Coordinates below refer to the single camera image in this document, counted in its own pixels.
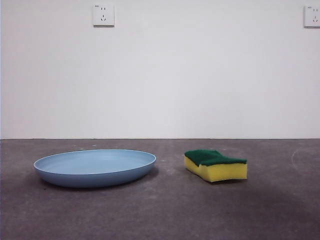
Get yellow sponge with green pad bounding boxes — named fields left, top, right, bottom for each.
left=184, top=149, right=248, bottom=184

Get light blue round plate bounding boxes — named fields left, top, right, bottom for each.
left=33, top=149, right=158, bottom=189

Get white wall socket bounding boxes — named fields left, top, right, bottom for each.
left=92, top=4, right=116, bottom=28
left=303, top=5, right=320, bottom=28

